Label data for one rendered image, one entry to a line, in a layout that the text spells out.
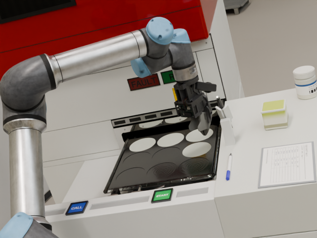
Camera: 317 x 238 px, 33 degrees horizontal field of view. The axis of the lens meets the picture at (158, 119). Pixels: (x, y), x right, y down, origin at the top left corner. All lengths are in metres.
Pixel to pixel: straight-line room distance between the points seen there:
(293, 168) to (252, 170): 0.11
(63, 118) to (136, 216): 0.75
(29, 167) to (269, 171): 0.63
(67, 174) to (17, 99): 0.90
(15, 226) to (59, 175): 1.07
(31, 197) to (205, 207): 0.46
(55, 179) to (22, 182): 0.89
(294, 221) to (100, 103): 0.93
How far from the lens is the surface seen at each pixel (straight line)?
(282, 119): 1.68
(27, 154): 1.43
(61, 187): 2.31
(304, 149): 1.56
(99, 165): 2.13
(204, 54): 1.92
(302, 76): 1.83
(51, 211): 1.65
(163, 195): 1.51
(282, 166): 1.50
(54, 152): 2.23
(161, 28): 1.46
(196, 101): 1.67
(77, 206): 1.60
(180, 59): 1.63
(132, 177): 1.79
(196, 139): 1.90
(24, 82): 1.39
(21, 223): 1.23
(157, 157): 1.86
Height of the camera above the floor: 1.73
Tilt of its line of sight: 23 degrees down
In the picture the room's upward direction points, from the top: 17 degrees counter-clockwise
